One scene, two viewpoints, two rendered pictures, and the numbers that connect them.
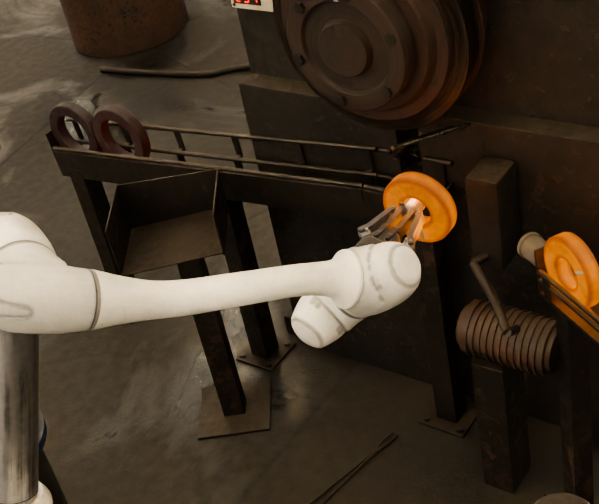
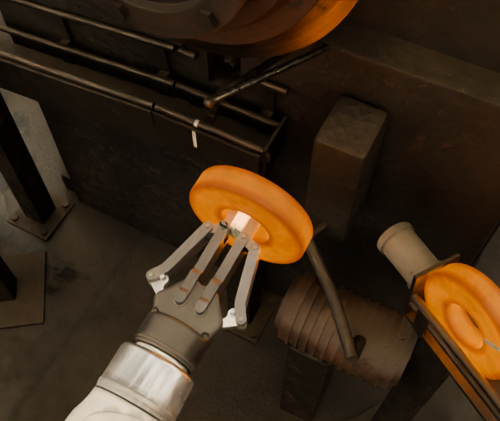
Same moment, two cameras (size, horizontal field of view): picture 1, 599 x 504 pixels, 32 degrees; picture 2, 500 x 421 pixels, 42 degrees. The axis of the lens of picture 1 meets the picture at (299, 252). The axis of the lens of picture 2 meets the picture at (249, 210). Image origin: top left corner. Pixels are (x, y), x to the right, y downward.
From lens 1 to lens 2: 1.48 m
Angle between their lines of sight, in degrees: 25
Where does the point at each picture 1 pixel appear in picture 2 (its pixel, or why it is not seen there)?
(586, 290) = (499, 369)
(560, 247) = (468, 300)
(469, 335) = (294, 333)
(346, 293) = not seen: outside the picture
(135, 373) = not seen: outside the picture
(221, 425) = not seen: outside the picture
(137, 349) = not seen: outside the picture
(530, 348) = (376, 367)
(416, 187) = (252, 205)
